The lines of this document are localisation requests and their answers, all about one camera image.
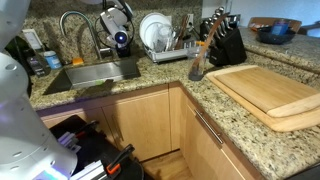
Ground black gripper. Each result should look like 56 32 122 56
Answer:
116 45 131 58

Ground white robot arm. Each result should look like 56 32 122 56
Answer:
0 53 106 180

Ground white dish rack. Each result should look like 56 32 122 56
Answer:
144 40 204 63

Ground dish soap bottle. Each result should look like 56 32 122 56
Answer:
26 49 51 77

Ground curved steel faucet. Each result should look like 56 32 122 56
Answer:
59 10 113 60

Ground green scrubber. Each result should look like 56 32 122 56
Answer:
95 80 104 85

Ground orange sponge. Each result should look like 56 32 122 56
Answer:
72 58 84 65

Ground stainless steel sink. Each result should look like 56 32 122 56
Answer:
44 59 140 95

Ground white blue container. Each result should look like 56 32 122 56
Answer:
44 51 62 69

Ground clear glass utensil holder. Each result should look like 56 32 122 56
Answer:
187 46 206 81

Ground wooden spatula in holder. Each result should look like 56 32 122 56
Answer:
190 13 228 74

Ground wooden cabinet door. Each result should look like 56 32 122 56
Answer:
103 90 171 161

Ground black knife block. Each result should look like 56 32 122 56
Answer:
200 6 247 66

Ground dark green glass bottle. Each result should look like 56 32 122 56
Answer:
5 36 34 76

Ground black equipment cart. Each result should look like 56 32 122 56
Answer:
50 115 146 180

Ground orange black clamp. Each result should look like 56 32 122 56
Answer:
106 144 135 176

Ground wooden drawer front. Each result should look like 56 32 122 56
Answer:
181 100 261 180

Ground dark blue bowl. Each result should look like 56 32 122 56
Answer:
256 27 296 45

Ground upper bamboo cutting board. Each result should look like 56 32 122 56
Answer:
209 65 320 118

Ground bamboo cutting board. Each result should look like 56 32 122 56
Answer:
209 65 320 118
206 71 320 132

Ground lower bamboo cutting board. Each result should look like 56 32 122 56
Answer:
206 71 320 132

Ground white wall outlet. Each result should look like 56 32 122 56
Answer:
187 14 194 28

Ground white wall switch plate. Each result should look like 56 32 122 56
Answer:
23 29 42 50

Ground steel drawer handle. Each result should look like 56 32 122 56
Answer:
194 109 224 144

